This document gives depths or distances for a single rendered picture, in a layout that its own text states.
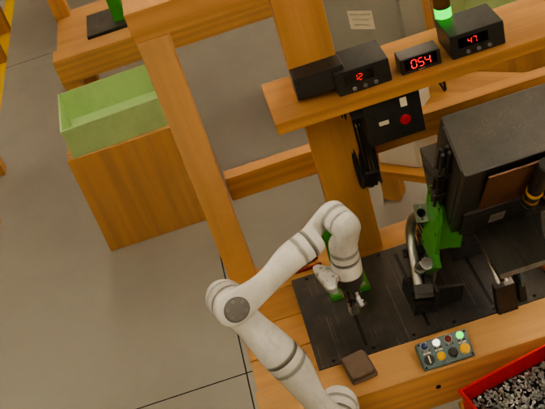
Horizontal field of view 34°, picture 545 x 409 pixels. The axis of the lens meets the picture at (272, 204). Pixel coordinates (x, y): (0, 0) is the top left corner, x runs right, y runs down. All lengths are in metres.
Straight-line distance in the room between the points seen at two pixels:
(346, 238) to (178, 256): 2.77
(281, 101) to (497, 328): 0.91
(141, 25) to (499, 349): 1.34
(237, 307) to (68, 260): 3.16
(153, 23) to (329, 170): 0.74
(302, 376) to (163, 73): 0.97
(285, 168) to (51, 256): 2.51
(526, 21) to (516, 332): 0.90
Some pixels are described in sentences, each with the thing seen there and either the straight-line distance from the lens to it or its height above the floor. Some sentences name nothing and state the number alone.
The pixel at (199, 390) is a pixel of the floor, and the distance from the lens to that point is 4.04.
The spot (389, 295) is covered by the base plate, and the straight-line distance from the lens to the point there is 2.85.
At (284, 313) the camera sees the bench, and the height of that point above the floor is 0.88.
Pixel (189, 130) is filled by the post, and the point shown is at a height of 1.54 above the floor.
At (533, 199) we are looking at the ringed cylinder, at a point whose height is 1.35.
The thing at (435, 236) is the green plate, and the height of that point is 1.17.
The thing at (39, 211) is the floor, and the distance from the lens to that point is 5.59.
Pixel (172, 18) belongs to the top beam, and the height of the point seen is 1.89.
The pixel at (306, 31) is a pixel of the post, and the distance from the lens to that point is 2.58.
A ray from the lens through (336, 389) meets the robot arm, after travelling 2.24.
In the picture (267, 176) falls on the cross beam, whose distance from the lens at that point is 2.90.
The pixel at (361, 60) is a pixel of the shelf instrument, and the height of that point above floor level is 1.62.
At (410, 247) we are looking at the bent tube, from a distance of 2.76.
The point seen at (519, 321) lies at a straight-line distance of 2.72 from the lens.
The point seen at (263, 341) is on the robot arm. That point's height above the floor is 1.43.
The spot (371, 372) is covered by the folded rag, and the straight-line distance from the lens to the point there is 2.62.
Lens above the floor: 2.88
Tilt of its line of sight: 36 degrees down
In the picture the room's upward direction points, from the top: 18 degrees counter-clockwise
